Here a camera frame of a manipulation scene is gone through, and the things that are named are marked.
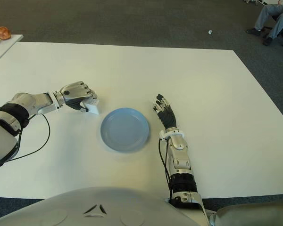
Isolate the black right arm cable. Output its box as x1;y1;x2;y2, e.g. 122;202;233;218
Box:
158;137;173;201

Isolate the grey robot torso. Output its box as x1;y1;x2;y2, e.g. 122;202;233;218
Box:
0;186;283;226

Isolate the reddish brown bread roll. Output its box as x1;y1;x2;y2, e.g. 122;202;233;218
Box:
0;26;12;40

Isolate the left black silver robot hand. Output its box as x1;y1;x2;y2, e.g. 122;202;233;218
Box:
59;81;98;113

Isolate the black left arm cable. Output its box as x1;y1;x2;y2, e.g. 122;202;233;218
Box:
0;113;51;163

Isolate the seated person in jeans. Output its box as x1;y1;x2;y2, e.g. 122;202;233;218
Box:
246;0;283;47

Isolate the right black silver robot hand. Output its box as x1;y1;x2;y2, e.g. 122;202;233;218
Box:
152;94;177;130

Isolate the blue round plate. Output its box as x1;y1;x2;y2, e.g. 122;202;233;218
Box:
100;107;151;153

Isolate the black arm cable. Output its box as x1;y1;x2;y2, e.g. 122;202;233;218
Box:
0;113;51;163
158;137;173;201

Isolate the white wall charger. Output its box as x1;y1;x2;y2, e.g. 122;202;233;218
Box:
81;98;101;115

